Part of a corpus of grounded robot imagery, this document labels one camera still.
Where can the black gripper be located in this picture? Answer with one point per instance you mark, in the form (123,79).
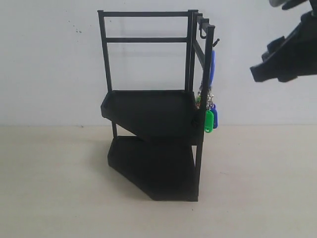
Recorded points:
(302,50)

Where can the colourful key tag bunch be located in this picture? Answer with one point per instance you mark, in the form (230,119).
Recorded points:
(211,118)

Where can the black metal corner rack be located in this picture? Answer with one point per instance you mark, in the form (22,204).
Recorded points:
(158,135)

